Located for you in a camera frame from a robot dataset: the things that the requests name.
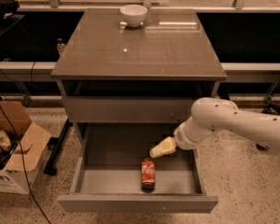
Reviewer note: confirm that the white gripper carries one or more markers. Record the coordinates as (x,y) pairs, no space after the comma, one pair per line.
(181,136)

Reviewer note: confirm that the small bottle behind cabinet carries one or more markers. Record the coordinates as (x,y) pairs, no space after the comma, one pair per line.
(60,45)

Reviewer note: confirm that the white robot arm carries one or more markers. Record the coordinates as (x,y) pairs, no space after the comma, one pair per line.
(209,116)

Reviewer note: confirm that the closed top drawer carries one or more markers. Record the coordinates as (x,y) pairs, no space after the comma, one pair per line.
(126,110)

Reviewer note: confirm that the open middle drawer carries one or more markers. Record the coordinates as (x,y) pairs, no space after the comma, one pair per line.
(108,173)

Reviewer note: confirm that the red coke can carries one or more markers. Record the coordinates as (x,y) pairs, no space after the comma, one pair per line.
(148,174)

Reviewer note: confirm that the grey drawer cabinet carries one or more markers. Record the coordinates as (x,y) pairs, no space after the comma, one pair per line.
(169,56)

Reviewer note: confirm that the white ceramic bowl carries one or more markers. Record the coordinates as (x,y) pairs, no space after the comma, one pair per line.
(133,15)

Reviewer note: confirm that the black table leg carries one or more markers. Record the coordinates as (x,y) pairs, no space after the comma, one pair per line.
(55,144)

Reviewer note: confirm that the cardboard box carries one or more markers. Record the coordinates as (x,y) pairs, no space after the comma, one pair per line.
(31,141)

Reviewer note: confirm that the chip bags in box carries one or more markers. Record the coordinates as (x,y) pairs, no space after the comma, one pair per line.
(7,146)

